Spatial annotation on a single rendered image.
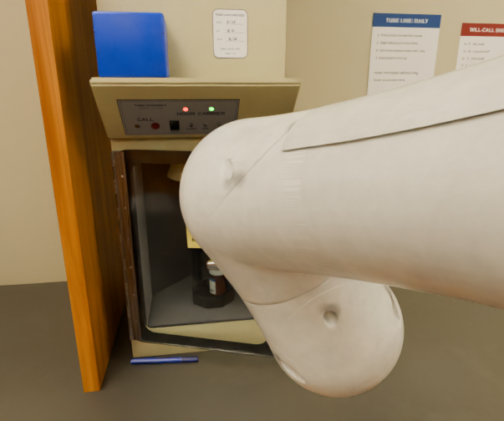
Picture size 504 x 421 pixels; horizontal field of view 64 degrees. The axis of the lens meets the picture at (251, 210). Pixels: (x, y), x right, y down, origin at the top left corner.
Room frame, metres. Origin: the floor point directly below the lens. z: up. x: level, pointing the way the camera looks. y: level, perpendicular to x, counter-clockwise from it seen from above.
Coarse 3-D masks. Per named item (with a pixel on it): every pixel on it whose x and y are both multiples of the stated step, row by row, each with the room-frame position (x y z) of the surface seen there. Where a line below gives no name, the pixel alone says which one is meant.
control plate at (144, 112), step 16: (128, 112) 0.66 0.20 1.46; (144, 112) 0.67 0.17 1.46; (160, 112) 0.67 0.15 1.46; (176, 112) 0.67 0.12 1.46; (192, 112) 0.68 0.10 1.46; (208, 112) 0.68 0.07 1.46; (224, 112) 0.69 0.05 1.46; (128, 128) 0.69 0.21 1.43; (144, 128) 0.69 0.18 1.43; (160, 128) 0.70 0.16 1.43; (192, 128) 0.71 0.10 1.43; (208, 128) 0.71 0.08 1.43
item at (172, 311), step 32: (128, 160) 0.71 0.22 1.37; (160, 160) 0.70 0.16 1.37; (128, 192) 0.71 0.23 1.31; (160, 192) 0.70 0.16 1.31; (160, 224) 0.70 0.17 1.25; (160, 256) 0.70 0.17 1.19; (192, 256) 0.69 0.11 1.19; (160, 288) 0.70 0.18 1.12; (192, 288) 0.69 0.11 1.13; (224, 288) 0.68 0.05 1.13; (160, 320) 0.71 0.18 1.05; (192, 320) 0.69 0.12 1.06; (224, 320) 0.68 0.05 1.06; (224, 352) 0.68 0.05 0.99; (256, 352) 0.67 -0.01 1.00
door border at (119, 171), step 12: (120, 156) 0.71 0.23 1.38; (120, 168) 0.71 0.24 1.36; (120, 180) 0.72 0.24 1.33; (120, 192) 0.72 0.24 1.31; (120, 204) 0.72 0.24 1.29; (120, 228) 0.71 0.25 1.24; (132, 252) 0.71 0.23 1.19; (132, 264) 0.71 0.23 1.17; (132, 276) 0.71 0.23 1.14; (132, 288) 0.71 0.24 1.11; (132, 300) 0.72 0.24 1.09; (132, 312) 0.72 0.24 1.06; (132, 324) 0.72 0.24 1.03
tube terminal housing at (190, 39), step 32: (96, 0) 0.73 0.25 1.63; (128, 0) 0.74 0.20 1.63; (160, 0) 0.74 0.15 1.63; (192, 0) 0.75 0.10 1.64; (224, 0) 0.76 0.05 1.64; (256, 0) 0.77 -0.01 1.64; (192, 32) 0.75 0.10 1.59; (256, 32) 0.77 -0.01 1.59; (192, 64) 0.75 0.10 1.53; (224, 64) 0.76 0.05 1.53; (256, 64) 0.77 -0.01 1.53; (160, 352) 0.74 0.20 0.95; (192, 352) 0.75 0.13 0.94
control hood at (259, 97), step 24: (96, 96) 0.63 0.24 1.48; (120, 96) 0.64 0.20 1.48; (144, 96) 0.64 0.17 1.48; (168, 96) 0.65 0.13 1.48; (192, 96) 0.65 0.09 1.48; (216, 96) 0.66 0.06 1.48; (240, 96) 0.67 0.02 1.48; (264, 96) 0.67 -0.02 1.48; (288, 96) 0.68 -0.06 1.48; (120, 120) 0.68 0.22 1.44
